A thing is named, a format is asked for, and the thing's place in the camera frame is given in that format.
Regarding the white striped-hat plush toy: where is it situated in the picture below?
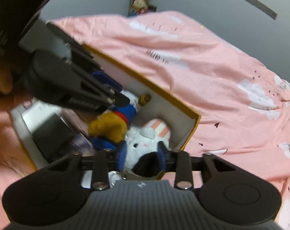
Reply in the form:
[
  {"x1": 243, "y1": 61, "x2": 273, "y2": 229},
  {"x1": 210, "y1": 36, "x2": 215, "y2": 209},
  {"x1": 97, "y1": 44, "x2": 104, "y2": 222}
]
[{"x1": 124, "y1": 118, "x2": 171, "y2": 178}]

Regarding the brown sailor plush toy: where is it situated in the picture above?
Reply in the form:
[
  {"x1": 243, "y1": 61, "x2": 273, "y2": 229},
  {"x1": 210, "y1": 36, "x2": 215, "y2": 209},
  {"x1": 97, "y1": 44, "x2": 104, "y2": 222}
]
[{"x1": 88, "y1": 90, "x2": 151, "y2": 150}]

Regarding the illustrated lady card box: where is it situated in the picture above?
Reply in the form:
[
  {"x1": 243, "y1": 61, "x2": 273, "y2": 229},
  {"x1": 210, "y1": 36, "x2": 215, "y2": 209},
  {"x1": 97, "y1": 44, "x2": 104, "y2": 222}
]
[{"x1": 70, "y1": 133, "x2": 95, "y2": 156}]

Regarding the white glossy box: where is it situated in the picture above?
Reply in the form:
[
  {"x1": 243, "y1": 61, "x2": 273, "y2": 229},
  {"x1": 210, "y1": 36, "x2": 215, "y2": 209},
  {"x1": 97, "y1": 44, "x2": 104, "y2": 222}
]
[{"x1": 22, "y1": 101, "x2": 62, "y2": 133}]

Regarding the black rectangular box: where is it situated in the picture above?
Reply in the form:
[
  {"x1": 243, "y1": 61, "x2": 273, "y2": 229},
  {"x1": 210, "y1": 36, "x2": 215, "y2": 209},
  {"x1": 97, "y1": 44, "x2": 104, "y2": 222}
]
[{"x1": 32, "y1": 113, "x2": 74, "y2": 163}]

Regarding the orange cardboard storage box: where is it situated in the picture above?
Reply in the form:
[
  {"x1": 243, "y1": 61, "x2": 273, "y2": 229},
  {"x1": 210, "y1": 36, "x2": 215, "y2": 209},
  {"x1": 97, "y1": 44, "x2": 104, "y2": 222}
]
[{"x1": 10, "y1": 46, "x2": 200, "y2": 170}]

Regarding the pink cloud-print duvet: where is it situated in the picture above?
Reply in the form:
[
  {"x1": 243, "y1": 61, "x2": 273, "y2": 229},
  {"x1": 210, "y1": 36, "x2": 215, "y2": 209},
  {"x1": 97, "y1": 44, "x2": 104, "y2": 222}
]
[{"x1": 0, "y1": 11, "x2": 290, "y2": 229}]

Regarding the grey wall switch panel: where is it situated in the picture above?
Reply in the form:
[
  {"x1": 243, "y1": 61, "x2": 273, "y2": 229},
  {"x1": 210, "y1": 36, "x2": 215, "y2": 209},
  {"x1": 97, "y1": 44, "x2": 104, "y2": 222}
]
[{"x1": 245, "y1": 0, "x2": 278, "y2": 20}]

